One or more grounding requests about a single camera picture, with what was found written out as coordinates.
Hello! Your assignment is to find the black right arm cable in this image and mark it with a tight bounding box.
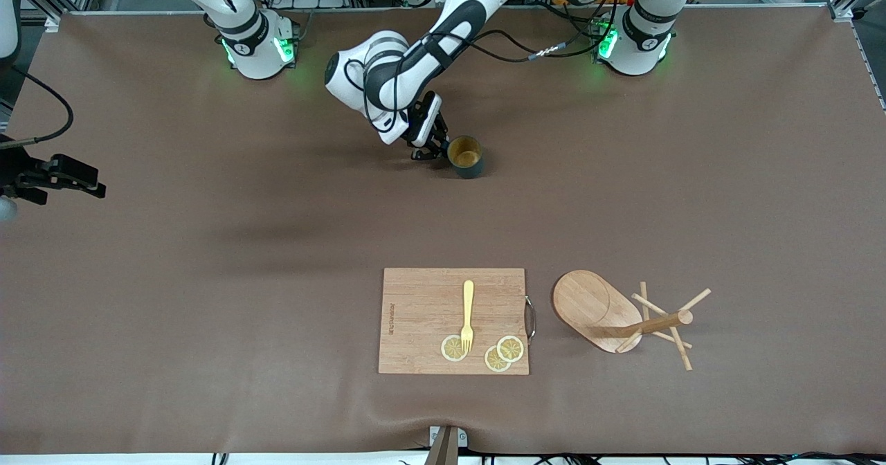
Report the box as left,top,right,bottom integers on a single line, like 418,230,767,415
0,64,75,149

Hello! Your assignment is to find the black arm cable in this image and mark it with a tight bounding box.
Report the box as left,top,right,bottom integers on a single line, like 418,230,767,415
0,64,75,149
443,8,622,63

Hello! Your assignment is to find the wooden cutting board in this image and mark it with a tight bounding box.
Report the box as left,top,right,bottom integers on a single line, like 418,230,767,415
378,267,538,376

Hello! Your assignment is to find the dark teal mug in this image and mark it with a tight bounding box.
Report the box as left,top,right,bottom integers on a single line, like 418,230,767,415
446,135,486,181

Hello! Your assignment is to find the yellow plastic fork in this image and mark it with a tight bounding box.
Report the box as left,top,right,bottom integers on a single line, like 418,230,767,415
460,280,476,354

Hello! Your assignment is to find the wooden mug tree rack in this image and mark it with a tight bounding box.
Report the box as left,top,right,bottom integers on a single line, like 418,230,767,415
552,269,712,372

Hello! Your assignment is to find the brown table mat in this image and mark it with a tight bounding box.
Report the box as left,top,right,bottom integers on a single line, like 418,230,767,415
0,7,886,456

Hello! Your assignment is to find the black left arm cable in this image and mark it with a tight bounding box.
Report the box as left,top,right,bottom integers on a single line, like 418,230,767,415
443,8,622,63

